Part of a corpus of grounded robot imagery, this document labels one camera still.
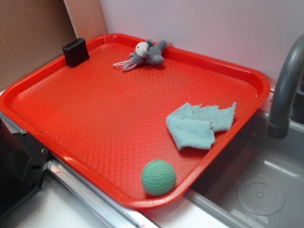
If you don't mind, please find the red plastic tray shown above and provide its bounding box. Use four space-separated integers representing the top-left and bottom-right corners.
0 34 270 209

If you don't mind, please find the grey faucet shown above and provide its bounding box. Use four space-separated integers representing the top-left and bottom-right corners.
266 35 304 139

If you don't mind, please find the grey sink basin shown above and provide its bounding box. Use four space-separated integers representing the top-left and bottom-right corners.
185 111 304 228

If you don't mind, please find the black box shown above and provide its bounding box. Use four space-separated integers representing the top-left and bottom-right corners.
62 38 90 67

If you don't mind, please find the brown cardboard panel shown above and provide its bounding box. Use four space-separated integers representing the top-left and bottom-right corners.
0 0 76 90

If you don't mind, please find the green dimpled ball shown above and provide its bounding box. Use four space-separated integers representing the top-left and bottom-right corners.
141 160 176 196

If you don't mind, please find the grey plush mouse toy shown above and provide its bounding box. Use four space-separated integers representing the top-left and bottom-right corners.
113 39 167 72

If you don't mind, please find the light wooden board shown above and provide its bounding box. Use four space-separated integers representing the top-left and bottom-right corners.
64 0 108 40

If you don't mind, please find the light blue cloth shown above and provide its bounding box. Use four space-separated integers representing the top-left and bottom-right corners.
166 102 237 151

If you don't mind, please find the black bracket with screws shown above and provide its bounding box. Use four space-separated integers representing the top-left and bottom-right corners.
0 121 50 219

